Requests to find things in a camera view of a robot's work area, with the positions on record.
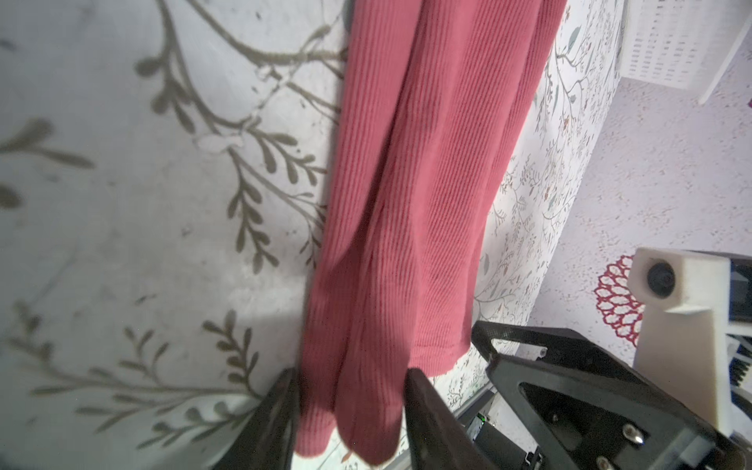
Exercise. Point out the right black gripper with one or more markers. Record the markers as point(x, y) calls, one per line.
point(586, 409)

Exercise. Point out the pink tank top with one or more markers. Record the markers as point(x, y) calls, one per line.
point(436, 94)

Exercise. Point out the white plastic basket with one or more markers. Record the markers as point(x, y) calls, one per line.
point(686, 45)

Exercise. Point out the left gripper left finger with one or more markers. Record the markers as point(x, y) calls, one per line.
point(268, 440)

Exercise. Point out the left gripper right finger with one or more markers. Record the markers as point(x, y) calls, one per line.
point(436, 440)

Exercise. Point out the floral table mat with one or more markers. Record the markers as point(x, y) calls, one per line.
point(163, 191)

